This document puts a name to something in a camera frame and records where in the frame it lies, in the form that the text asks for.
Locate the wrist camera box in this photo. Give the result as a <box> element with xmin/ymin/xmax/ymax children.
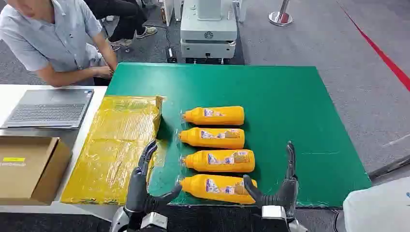
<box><xmin>262</xmin><ymin>205</ymin><xmax>288</xmax><ymax>225</ymax></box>
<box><xmin>140</xmin><ymin>212</ymin><xmax>169</xmax><ymax>232</ymax></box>

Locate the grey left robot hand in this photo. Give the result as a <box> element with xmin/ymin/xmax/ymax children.
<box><xmin>124</xmin><ymin>140</ymin><xmax>183</xmax><ymax>222</ymax></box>

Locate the brown cardboard box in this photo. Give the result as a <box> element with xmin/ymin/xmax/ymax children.
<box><xmin>0</xmin><ymin>135</ymin><xmax>73</xmax><ymax>206</ymax></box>

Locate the red floor tape line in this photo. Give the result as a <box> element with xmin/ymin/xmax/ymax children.
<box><xmin>339</xmin><ymin>3</ymin><xmax>410</xmax><ymax>92</ymax></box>

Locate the orange drink bottle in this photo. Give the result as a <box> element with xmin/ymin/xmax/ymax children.
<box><xmin>180</xmin><ymin>174</ymin><xmax>258</xmax><ymax>205</ymax></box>
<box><xmin>181</xmin><ymin>149</ymin><xmax>256</xmax><ymax>174</ymax></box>
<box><xmin>178</xmin><ymin>127</ymin><xmax>245</xmax><ymax>150</ymax></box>
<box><xmin>182</xmin><ymin>106</ymin><xmax>245</xmax><ymax>126</ymax></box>

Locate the dark metal pole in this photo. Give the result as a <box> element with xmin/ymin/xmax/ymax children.
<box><xmin>368</xmin><ymin>155</ymin><xmax>410</xmax><ymax>181</ymax></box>

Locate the white rounded cover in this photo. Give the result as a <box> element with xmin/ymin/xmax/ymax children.
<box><xmin>342</xmin><ymin>176</ymin><xmax>410</xmax><ymax>232</ymax></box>

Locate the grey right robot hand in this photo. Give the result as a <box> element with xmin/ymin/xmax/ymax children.
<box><xmin>243</xmin><ymin>141</ymin><xmax>299</xmax><ymax>219</ymax></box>

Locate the yellow plastic sheet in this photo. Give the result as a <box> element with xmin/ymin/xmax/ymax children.
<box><xmin>60</xmin><ymin>95</ymin><xmax>167</xmax><ymax>205</ymax></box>

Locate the person in black trousers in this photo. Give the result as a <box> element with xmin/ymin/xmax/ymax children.
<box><xmin>84</xmin><ymin>0</ymin><xmax>158</xmax><ymax>48</ymax></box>

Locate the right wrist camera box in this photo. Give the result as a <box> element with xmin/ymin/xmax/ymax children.
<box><xmin>262</xmin><ymin>205</ymin><xmax>288</xmax><ymax>225</ymax></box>

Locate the black power adapter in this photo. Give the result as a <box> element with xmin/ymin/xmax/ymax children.
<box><xmin>166</xmin><ymin>47</ymin><xmax>178</xmax><ymax>64</ymax></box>

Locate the white table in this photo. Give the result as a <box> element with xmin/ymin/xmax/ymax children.
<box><xmin>0</xmin><ymin>84</ymin><xmax>120</xmax><ymax>222</ymax></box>

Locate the white mobile machine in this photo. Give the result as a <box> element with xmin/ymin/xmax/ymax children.
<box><xmin>180</xmin><ymin>0</ymin><xmax>238</xmax><ymax>65</ymax></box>

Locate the white frame leg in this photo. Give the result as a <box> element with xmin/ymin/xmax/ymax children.
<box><xmin>162</xmin><ymin>0</ymin><xmax>183</xmax><ymax>27</ymax></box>

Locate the green mat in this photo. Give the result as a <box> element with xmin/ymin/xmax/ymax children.
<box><xmin>105</xmin><ymin>62</ymin><xmax>372</xmax><ymax>208</ymax></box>

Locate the person's right hand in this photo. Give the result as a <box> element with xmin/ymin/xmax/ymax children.
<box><xmin>94</xmin><ymin>65</ymin><xmax>113</xmax><ymax>80</ymax></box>

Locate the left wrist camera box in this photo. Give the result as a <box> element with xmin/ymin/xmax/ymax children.
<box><xmin>140</xmin><ymin>212</ymin><xmax>169</xmax><ymax>232</ymax></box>

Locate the grey laptop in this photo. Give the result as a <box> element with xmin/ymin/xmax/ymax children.
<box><xmin>0</xmin><ymin>89</ymin><xmax>95</xmax><ymax>130</ymax></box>

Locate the black floor cable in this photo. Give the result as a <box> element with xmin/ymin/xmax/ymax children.
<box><xmin>144</xmin><ymin>23</ymin><xmax>171</xmax><ymax>49</ymax></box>

